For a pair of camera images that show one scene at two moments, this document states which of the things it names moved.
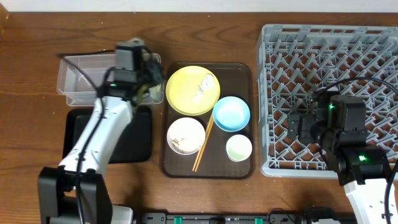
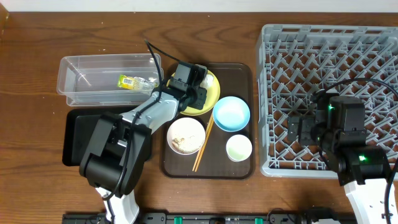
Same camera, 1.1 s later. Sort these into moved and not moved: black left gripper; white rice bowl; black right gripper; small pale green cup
Moved: black left gripper
Not moved: black right gripper; small pale green cup; white rice bowl
